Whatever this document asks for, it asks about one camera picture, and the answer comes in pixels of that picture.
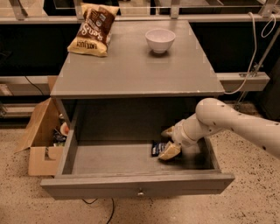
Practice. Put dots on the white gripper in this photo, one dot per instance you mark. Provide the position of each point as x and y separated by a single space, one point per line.
178 134

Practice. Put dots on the blue rxbar blueberry wrapper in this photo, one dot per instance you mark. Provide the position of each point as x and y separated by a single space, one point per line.
157 148

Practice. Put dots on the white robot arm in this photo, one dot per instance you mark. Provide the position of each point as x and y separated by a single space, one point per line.
211 116

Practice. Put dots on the grey open top drawer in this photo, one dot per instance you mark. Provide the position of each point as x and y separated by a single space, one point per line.
108 155

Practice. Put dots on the grey wooden side table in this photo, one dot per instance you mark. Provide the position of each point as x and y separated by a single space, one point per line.
132 70

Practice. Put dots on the white ceramic bowl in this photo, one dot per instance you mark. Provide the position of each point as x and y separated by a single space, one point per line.
160 40

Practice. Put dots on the items inside cardboard box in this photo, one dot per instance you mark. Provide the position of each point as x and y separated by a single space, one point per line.
60 133

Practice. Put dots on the open cardboard box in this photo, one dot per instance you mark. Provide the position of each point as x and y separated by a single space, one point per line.
44 157

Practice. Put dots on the brown and yellow chip bag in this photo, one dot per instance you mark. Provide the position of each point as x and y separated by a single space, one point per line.
94 34

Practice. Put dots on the metal frame rail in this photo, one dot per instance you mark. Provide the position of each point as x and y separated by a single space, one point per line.
69 11

